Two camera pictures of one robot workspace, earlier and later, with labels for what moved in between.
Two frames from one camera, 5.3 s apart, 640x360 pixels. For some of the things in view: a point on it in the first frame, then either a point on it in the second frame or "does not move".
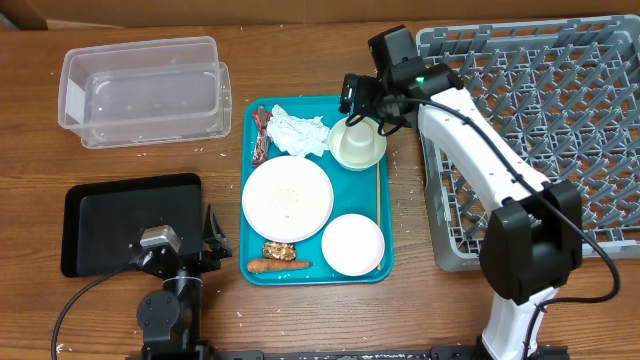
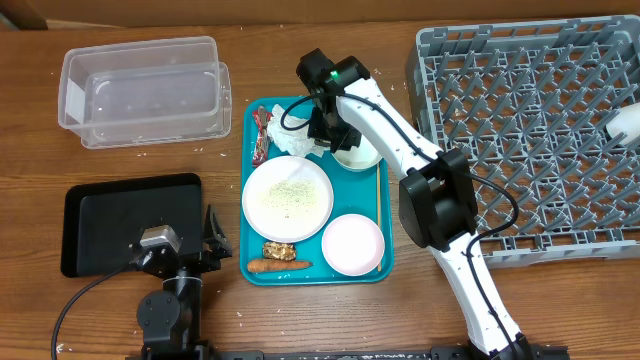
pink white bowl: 353,244 does not move
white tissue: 297,135 does not move
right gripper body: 380,108 to 330,127
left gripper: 215,245 does not move
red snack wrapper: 262,118 does not move
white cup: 357,143 to 627,121
